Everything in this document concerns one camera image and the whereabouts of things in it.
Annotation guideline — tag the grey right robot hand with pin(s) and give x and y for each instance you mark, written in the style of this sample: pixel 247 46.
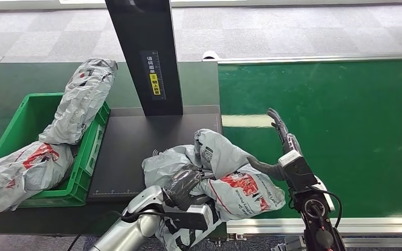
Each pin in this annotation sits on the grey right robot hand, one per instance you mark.
pixel 268 169

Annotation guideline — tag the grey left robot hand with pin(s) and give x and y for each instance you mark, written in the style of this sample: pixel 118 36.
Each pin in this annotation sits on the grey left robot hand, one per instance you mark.
pixel 183 187

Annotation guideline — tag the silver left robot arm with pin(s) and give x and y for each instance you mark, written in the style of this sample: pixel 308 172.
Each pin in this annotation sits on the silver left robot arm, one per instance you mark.
pixel 128 232

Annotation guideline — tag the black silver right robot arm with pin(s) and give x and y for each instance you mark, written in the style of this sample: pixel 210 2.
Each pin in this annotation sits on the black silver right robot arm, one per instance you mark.
pixel 320 218

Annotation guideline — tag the green conveyor belt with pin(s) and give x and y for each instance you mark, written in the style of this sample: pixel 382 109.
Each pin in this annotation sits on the green conveyor belt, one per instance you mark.
pixel 360 104

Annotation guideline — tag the black scanner platform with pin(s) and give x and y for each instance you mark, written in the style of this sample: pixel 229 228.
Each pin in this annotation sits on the black scanner platform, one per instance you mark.
pixel 128 149

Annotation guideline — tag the black yellow column label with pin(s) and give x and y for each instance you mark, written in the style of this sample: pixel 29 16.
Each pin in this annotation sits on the black yellow column label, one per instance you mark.
pixel 155 86

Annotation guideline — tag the long crumpled grey mailer bag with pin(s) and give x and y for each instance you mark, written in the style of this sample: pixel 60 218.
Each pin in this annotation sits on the long crumpled grey mailer bag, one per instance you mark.
pixel 81 98

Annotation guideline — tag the black scanner column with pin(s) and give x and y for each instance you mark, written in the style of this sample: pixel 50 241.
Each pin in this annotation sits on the black scanner column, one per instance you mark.
pixel 138 34

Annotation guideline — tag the grey mailer bag, red print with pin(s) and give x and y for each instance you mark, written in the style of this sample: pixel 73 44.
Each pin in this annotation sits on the grey mailer bag, red print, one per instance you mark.
pixel 20 176

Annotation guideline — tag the green plastic crate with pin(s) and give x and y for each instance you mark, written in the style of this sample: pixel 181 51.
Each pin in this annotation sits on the green plastic crate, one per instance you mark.
pixel 31 111

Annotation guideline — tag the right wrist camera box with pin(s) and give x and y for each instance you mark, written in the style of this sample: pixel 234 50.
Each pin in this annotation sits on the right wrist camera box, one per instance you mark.
pixel 298 171

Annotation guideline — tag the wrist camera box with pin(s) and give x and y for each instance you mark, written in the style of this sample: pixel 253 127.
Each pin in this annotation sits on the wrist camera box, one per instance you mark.
pixel 190 220
pixel 298 171

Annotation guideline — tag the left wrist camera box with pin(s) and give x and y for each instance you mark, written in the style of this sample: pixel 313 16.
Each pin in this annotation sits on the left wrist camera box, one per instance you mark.
pixel 190 220

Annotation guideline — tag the small metal mounting bracket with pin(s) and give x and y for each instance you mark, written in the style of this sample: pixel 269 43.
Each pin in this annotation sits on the small metal mounting bracket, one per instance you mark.
pixel 236 237

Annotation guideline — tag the aluminium conveyor side rail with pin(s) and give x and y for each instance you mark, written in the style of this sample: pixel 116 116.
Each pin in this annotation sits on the aluminium conveyor side rail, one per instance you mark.
pixel 378 226
pixel 325 59

